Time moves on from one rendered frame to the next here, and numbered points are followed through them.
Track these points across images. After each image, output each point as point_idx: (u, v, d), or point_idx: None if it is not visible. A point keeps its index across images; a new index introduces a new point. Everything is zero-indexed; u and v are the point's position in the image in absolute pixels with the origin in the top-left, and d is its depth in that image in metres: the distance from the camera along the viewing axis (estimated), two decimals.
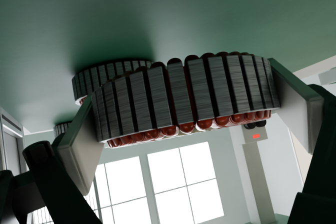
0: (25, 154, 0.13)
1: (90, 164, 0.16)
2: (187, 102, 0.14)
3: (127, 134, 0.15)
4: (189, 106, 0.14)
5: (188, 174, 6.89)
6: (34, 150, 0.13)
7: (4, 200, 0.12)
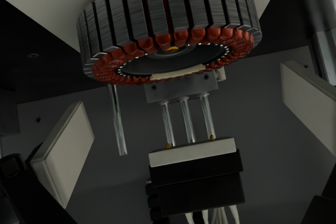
0: None
1: (68, 177, 0.15)
2: (162, 12, 0.14)
3: (107, 53, 0.16)
4: (164, 16, 0.14)
5: None
6: (4, 164, 0.13)
7: None
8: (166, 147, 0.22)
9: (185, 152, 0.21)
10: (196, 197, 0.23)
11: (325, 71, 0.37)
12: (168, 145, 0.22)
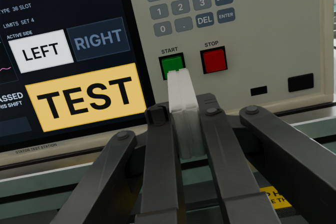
0: (147, 113, 0.15)
1: (188, 131, 0.17)
2: None
3: None
4: None
5: None
6: (154, 111, 0.15)
7: (118, 161, 0.12)
8: None
9: None
10: None
11: None
12: None
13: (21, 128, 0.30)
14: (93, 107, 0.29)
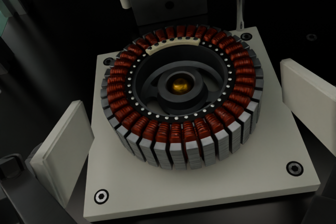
0: None
1: (68, 177, 0.15)
2: (189, 156, 0.18)
3: (237, 118, 0.18)
4: (188, 155, 0.18)
5: None
6: (4, 164, 0.13)
7: None
8: None
9: None
10: None
11: None
12: None
13: None
14: None
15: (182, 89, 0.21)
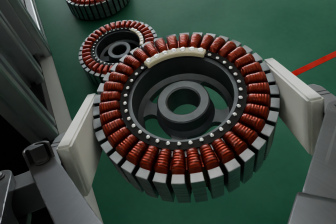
0: (25, 154, 0.13)
1: (90, 165, 0.16)
2: (194, 189, 0.15)
3: (250, 144, 0.16)
4: (192, 188, 0.15)
5: None
6: (34, 150, 0.13)
7: (4, 200, 0.12)
8: None
9: None
10: None
11: None
12: None
13: None
14: None
15: None
